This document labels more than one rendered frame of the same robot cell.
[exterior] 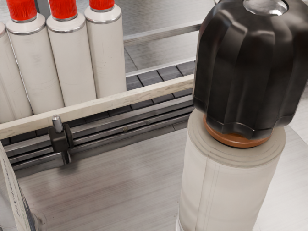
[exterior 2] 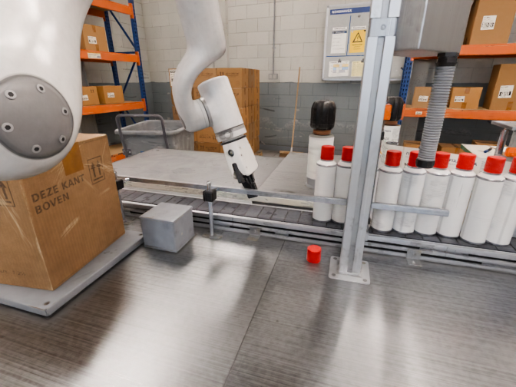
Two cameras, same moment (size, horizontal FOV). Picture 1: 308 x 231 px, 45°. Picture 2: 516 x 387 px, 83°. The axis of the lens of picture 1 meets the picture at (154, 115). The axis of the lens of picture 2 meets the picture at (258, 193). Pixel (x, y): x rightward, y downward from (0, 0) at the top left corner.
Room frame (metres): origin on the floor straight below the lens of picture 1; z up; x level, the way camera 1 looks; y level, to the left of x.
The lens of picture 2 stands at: (1.14, 0.40, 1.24)
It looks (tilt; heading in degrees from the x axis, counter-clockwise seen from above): 21 degrees down; 219
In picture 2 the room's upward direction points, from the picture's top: straight up
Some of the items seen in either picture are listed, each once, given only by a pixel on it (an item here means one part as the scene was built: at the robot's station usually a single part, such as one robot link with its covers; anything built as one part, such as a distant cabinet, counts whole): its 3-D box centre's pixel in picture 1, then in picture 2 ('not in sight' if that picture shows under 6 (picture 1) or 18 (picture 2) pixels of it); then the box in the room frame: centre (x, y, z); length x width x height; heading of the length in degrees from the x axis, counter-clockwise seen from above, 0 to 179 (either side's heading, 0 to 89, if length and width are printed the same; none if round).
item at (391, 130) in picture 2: not in sight; (388, 132); (-0.17, 0.04, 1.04); 0.09 x 0.09 x 0.29
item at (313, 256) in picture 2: not in sight; (313, 253); (0.58, 0.12, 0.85); 0.03 x 0.03 x 0.03
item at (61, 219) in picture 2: not in sight; (24, 200); (1.00, -0.40, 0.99); 0.30 x 0.24 x 0.27; 119
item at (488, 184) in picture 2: not in sight; (483, 200); (0.33, 0.41, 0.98); 0.05 x 0.05 x 0.20
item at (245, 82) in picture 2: not in sight; (218, 117); (-2.04, -2.99, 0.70); 1.20 x 0.82 x 1.39; 113
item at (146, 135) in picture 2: not in sight; (162, 154); (-0.61, -2.38, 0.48); 0.89 x 0.63 x 0.96; 36
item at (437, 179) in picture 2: not in sight; (432, 193); (0.36, 0.31, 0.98); 0.05 x 0.05 x 0.20
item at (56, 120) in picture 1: (63, 145); not in sight; (0.35, 0.13, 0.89); 0.03 x 0.03 x 0.12; 22
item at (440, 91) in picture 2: not in sight; (435, 114); (0.48, 0.30, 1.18); 0.04 x 0.04 x 0.21
